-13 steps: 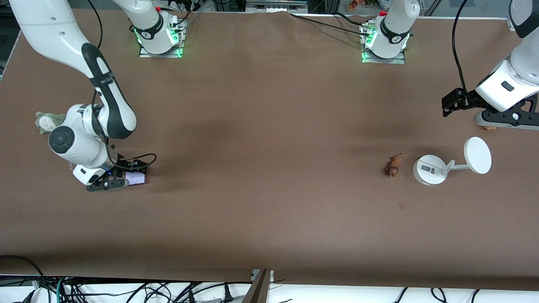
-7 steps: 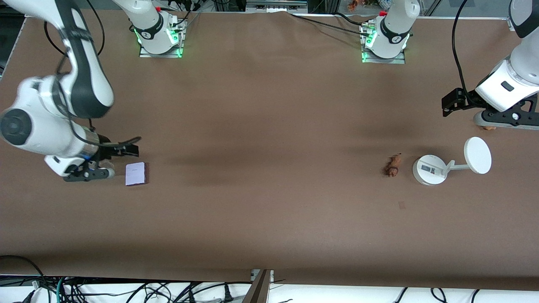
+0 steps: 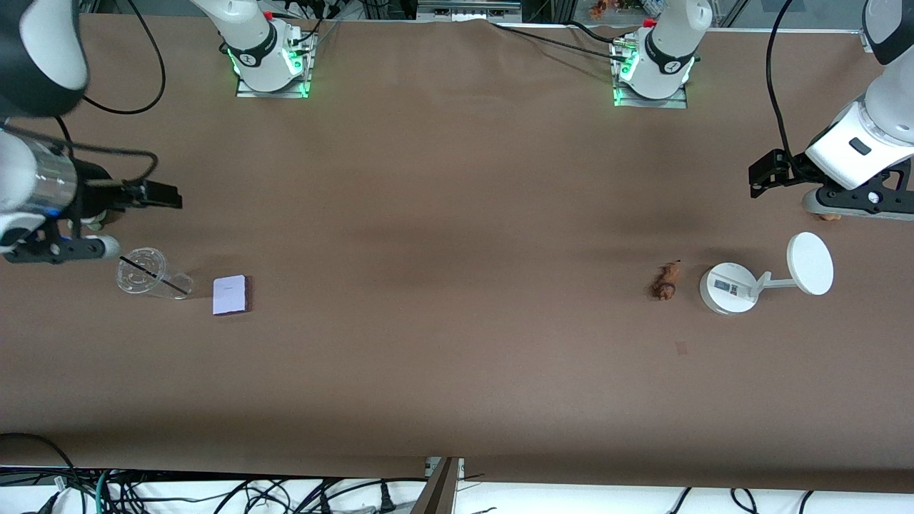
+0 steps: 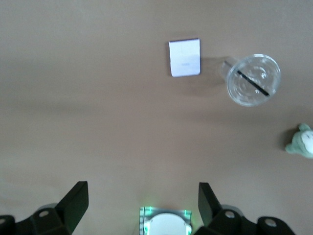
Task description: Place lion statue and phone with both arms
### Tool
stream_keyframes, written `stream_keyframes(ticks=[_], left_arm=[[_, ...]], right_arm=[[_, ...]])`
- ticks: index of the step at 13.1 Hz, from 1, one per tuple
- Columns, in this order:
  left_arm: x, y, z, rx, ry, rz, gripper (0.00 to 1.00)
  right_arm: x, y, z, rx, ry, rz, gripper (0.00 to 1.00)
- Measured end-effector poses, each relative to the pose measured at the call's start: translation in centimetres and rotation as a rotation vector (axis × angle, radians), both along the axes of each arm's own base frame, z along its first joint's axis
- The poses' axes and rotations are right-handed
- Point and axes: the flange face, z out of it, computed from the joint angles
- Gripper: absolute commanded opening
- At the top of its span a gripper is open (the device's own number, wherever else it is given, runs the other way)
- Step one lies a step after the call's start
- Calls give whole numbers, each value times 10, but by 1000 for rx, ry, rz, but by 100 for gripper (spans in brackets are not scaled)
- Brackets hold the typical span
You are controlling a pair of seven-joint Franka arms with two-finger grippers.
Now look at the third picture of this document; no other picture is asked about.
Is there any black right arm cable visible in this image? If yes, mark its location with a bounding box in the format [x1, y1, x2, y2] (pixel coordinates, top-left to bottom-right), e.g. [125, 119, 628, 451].
[0, 0, 167, 188]

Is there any clear plastic cup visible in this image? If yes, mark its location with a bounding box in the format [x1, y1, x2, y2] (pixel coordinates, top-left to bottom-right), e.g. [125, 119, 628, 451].
[116, 247, 194, 301]

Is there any black cable on table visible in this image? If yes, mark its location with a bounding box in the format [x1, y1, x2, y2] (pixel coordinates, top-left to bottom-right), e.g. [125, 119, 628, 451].
[568, 20, 633, 45]
[489, 21, 618, 59]

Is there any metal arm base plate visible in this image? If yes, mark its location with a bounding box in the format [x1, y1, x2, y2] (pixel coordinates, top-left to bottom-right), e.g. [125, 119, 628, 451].
[612, 37, 688, 109]
[234, 29, 315, 99]

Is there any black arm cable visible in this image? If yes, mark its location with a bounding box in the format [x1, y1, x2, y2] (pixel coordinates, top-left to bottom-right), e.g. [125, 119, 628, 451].
[765, 0, 798, 169]
[0, 0, 167, 188]

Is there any white round phone stand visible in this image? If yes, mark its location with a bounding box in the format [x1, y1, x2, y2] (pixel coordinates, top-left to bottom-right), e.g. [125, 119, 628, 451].
[698, 232, 835, 316]

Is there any lavender rectangular box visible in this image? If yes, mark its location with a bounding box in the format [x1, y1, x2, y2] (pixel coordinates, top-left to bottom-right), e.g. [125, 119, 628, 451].
[212, 274, 252, 316]

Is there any thick black floor cable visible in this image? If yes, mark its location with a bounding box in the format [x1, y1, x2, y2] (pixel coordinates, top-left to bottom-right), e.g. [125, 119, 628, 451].
[0, 432, 81, 493]

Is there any brown lion statue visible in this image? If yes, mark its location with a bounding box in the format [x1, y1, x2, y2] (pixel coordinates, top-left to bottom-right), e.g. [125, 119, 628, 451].
[651, 260, 683, 302]

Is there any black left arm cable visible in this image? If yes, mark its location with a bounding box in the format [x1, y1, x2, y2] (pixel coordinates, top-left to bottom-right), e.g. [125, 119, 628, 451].
[765, 0, 798, 169]

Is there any brown table cover sheet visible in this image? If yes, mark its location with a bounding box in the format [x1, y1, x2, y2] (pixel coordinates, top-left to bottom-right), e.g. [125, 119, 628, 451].
[0, 13, 914, 479]

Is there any black drinking straw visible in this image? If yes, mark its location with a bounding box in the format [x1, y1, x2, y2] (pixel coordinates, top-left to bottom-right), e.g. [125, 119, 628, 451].
[120, 256, 188, 293]

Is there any grey metal rail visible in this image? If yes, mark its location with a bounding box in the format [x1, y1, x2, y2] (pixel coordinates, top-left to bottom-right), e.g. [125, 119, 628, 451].
[418, 0, 523, 22]

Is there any brown wooden post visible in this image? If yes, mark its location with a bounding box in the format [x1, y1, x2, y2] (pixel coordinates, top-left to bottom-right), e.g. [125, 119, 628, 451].
[411, 458, 460, 514]

